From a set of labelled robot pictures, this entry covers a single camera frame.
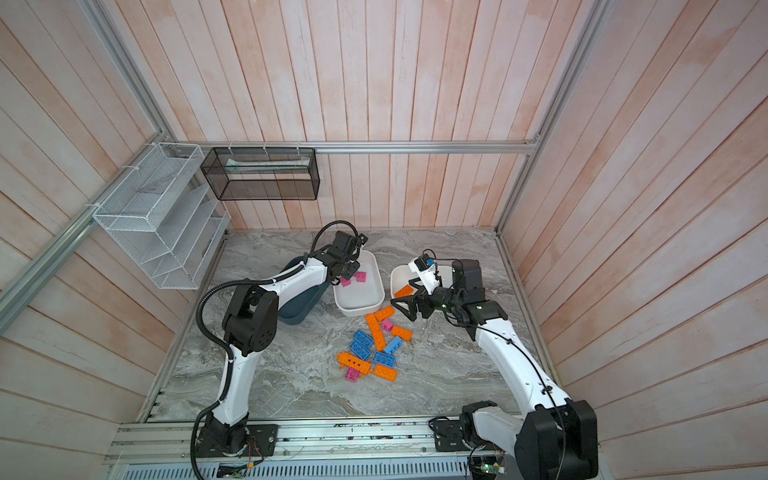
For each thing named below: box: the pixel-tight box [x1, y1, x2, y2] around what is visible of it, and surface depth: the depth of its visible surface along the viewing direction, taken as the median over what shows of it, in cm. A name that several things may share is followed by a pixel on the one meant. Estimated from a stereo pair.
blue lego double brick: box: [349, 329, 374, 361], surface depth 91 cm
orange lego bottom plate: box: [374, 363, 398, 382], surface depth 86 cm
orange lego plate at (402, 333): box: [391, 325, 413, 342], surface depth 94 cm
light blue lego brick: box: [384, 336, 403, 354], surface depth 90 cm
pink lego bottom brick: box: [345, 367, 361, 383], surface depth 85 cm
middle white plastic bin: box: [333, 250, 385, 317], surface depth 103 cm
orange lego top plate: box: [375, 306, 396, 322], surface depth 98 cm
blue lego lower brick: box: [374, 351, 397, 368], surface depth 87 cm
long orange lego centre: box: [366, 313, 387, 352], surface depth 95 cm
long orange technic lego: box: [335, 352, 373, 378], surface depth 87 cm
